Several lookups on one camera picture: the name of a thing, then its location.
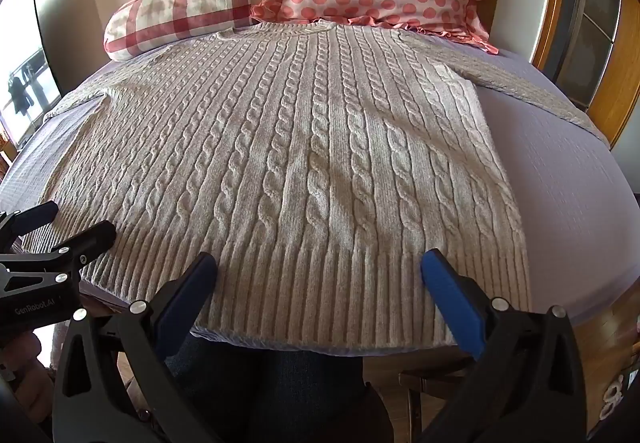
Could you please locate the dark framed window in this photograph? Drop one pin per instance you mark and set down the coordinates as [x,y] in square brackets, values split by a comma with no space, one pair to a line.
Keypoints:
[27,78]

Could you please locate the bed with lavender sheet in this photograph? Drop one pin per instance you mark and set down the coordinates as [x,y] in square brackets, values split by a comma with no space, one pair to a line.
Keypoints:
[575,203]

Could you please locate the red checked pillow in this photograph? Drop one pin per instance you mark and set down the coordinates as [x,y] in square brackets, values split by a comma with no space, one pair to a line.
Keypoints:
[180,8]

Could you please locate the person's left hand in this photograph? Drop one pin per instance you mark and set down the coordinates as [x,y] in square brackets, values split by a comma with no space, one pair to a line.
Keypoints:
[27,368]

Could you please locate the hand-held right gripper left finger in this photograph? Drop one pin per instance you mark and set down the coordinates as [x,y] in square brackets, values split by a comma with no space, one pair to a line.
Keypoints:
[186,304]

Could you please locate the person's legs in blue jeans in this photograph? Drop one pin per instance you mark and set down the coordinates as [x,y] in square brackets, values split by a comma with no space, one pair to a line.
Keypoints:
[280,393]

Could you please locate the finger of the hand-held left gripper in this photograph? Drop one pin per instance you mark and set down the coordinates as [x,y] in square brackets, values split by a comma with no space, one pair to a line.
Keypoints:
[30,219]
[90,240]

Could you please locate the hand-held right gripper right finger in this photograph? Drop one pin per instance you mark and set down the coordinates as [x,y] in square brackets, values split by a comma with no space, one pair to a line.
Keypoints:
[451,303]

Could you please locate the brown wooden stool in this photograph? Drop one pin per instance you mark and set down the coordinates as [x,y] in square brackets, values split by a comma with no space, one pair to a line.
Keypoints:
[435,385]

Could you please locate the wooden cabinet with glass doors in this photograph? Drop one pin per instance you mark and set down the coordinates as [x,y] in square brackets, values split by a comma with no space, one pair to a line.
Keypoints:
[600,23]

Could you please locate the white slipper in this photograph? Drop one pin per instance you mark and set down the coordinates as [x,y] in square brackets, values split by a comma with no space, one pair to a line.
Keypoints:
[612,395]

